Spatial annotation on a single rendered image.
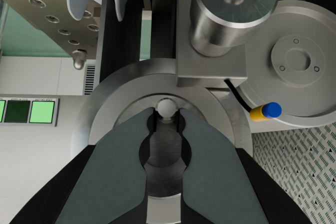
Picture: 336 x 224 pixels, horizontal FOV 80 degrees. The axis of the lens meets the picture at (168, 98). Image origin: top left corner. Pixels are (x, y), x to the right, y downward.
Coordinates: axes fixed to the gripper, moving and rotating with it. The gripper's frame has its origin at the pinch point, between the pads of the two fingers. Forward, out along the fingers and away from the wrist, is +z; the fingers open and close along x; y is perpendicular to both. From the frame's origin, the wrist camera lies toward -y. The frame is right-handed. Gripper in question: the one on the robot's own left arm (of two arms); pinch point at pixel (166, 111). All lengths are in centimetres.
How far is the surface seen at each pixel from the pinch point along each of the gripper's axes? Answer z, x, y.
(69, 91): 248, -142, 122
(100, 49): 7.6, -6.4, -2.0
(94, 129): 1.7, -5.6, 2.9
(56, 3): 25.5, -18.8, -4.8
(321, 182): 4.6, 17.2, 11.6
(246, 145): 1.7, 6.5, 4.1
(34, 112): 30.3, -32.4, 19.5
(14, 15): 213, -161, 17
